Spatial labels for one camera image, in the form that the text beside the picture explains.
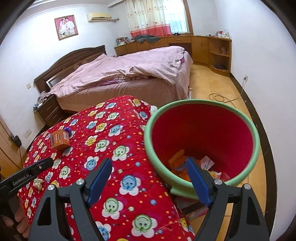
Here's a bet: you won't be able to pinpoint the small brown cardboard box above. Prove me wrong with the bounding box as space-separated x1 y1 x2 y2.
50 130 70 150

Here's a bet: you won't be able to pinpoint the orange plastic bag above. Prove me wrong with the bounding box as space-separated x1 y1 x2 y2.
168 149 191 182

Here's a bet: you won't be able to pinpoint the red trash bin green rim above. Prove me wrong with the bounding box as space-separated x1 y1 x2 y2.
144 99 260 200

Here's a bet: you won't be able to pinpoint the peanut cluster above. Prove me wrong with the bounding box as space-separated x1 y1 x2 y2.
33 177 44 191

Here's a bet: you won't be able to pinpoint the white paper in bin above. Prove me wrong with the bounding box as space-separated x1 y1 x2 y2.
200 156 215 171

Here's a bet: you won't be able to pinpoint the dark wooden nightstand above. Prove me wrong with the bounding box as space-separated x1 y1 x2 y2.
34 95 66 128

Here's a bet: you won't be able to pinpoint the red smiley flower blanket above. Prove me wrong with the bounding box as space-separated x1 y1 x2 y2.
18 95 194 240

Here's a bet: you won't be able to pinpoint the dark wooden headboard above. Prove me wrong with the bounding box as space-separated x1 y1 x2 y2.
34 45 106 93

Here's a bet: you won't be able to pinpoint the framed wedding photo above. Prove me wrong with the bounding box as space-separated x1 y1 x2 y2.
54 15 78 41

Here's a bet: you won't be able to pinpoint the pink quilted bed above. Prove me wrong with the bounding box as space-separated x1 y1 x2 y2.
50 46 193 111

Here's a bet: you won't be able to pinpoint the long wooden cabinet desk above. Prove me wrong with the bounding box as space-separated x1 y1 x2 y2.
114 35 232 77

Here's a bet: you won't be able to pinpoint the grey clothes on desk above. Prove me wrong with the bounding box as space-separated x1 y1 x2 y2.
134 35 160 44

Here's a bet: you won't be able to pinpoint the floral curtain red hem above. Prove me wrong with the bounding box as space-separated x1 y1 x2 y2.
125 0 171 37

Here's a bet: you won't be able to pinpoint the black charger on wall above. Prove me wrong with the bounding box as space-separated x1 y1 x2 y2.
11 135 22 148

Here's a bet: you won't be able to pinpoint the cable on floor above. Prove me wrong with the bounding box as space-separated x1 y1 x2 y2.
208 76 248 105

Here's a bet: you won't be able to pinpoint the wall air conditioner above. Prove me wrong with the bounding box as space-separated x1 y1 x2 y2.
87 13 111 22

